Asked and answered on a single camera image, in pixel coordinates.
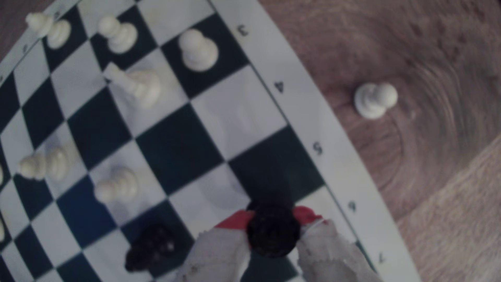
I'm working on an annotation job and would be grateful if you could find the white chess pawn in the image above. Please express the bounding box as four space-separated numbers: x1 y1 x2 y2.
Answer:
97 15 139 55
354 82 399 120
94 166 139 204
178 28 219 73

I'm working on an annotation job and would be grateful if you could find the white chess knight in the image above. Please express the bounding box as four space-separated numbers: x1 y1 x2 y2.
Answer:
103 62 162 109

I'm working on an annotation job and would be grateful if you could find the white chess bishop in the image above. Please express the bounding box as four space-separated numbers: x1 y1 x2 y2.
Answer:
16 145 79 181

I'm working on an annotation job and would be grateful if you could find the white pawn top left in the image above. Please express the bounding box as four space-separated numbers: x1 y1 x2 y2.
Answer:
25 12 72 50

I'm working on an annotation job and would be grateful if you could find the black chess knight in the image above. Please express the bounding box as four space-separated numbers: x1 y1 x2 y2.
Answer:
124 222 177 273

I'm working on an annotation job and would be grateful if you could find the black chess queen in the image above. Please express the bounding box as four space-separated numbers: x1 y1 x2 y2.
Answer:
246 200 302 259

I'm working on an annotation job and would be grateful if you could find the red taped gripper finger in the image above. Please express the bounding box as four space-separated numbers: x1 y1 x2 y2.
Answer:
294 205 384 282
172 209 256 282

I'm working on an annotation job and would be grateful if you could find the green white chess mat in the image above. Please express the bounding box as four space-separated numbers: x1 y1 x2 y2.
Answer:
0 0 423 282

